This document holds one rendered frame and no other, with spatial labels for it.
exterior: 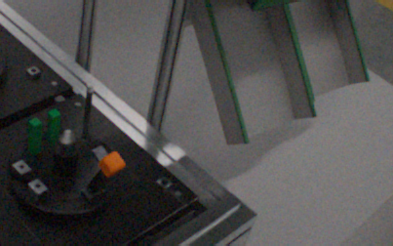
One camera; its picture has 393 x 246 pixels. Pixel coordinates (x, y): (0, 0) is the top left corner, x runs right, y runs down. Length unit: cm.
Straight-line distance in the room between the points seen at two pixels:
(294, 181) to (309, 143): 10
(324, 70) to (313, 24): 7
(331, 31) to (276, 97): 18
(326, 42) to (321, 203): 25
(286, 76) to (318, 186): 21
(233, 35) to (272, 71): 8
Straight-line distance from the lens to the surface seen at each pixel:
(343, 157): 112
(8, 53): 100
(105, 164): 69
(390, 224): 106
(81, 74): 98
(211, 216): 81
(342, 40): 104
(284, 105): 93
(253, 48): 91
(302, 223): 99
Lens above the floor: 156
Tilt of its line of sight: 44 degrees down
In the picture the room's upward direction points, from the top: 11 degrees clockwise
